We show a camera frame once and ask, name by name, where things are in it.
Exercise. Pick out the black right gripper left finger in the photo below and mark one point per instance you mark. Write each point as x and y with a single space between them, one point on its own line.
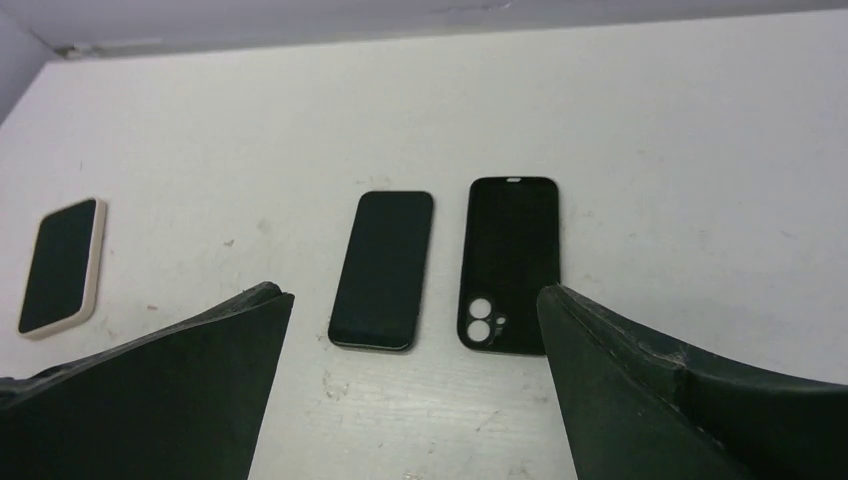
184 402

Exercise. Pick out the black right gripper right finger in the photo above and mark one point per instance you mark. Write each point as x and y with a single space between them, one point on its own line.
640 404

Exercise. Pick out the black phone case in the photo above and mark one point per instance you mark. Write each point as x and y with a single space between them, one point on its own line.
511 251

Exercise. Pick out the black phone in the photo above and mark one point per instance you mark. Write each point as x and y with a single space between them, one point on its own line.
379 294

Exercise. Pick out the phone in beige case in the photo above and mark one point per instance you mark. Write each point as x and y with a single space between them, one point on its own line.
62 283

